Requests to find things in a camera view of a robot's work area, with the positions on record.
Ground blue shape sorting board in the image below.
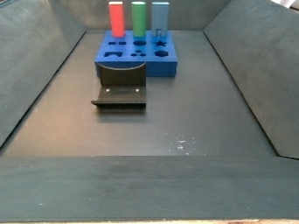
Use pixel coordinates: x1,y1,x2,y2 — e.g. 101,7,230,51
95,31,178,77

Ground light blue two prong block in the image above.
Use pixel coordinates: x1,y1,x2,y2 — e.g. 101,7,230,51
153,2,170,37

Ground black curved holder stand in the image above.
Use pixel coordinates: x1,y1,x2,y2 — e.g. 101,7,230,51
91,63,146,109

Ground green cylinder block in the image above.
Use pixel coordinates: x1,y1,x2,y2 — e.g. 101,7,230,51
131,2,146,37

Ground red square prism block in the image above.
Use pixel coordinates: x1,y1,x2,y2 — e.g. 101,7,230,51
109,1,126,38

